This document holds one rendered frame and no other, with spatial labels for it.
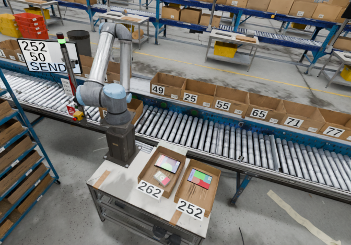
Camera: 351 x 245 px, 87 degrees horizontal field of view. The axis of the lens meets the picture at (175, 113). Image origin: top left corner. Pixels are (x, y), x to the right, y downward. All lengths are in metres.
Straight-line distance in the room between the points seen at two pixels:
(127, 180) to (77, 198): 1.01
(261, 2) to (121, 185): 5.87
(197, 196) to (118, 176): 0.67
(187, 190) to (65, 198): 1.51
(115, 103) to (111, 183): 0.68
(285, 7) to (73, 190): 6.36
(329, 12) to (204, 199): 6.13
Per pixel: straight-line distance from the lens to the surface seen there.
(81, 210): 2.50
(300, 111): 2.71
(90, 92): 1.43
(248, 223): 2.56
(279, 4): 6.51
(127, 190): 1.64
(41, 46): 2.11
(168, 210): 1.57
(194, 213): 1.46
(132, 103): 2.26
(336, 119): 2.90
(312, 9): 6.72
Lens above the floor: 2.19
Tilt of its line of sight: 39 degrees down
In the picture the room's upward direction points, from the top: 7 degrees clockwise
